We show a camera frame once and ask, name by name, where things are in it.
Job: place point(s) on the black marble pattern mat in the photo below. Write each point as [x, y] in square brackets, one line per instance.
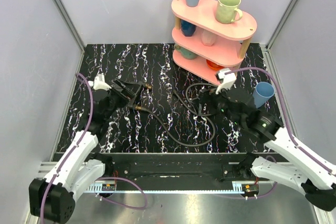
[167, 127]

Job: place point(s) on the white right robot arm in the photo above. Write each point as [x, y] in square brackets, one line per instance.
[311, 175]

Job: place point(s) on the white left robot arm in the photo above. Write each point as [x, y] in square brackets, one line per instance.
[54, 196]

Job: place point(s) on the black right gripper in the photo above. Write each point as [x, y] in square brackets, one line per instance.
[206, 95]

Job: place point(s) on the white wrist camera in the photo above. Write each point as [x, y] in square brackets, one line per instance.
[99, 83]
[226, 78]

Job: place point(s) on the orange bowl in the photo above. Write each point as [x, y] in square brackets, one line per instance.
[214, 66]

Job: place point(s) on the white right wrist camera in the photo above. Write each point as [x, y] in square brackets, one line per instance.
[226, 78]

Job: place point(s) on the dark blue cup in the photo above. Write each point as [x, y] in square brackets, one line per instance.
[187, 28]

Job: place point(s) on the teal glazed mug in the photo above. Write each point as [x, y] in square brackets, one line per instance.
[187, 54]

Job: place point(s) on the pink faceted cup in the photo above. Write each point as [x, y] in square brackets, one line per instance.
[208, 38]

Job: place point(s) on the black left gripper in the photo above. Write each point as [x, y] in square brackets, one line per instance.
[120, 92]

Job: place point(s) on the silver aluminium rail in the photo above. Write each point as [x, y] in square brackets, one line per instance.
[174, 178]

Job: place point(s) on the pink three tier shelf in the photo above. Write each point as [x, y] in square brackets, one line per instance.
[197, 30]

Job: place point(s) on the green mug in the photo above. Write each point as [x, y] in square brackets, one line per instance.
[227, 11]

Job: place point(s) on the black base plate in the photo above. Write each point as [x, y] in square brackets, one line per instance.
[240, 162]

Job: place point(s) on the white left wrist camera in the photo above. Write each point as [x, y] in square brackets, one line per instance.
[99, 83]

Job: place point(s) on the blue cup on mat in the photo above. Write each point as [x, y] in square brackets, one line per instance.
[262, 93]

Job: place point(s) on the dark grey faucet mixer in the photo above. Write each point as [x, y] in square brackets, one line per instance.
[127, 94]

